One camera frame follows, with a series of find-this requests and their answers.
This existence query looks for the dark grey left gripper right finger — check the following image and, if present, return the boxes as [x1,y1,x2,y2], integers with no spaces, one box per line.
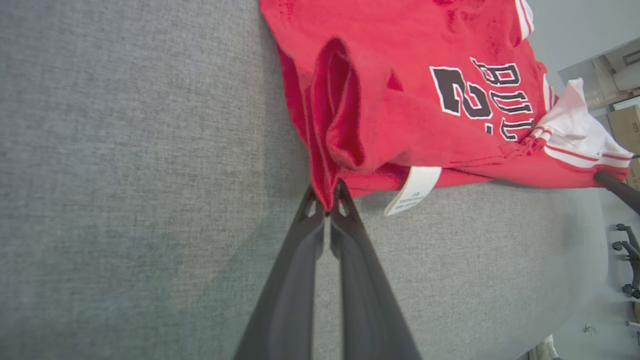
[329,179,421,360]

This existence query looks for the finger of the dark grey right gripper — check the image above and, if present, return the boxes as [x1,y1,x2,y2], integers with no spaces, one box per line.
[594,170,640,216]

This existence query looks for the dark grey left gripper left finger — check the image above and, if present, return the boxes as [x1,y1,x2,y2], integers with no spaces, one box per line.
[234,185,326,360]

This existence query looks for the red basketball jersey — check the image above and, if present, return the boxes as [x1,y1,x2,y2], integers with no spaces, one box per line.
[258,0,635,217]

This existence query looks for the brown cardboard box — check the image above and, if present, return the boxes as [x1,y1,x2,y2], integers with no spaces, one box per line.
[607,105,640,191]

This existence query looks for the black office chair base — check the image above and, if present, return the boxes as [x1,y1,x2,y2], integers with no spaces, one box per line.
[612,223,640,301]

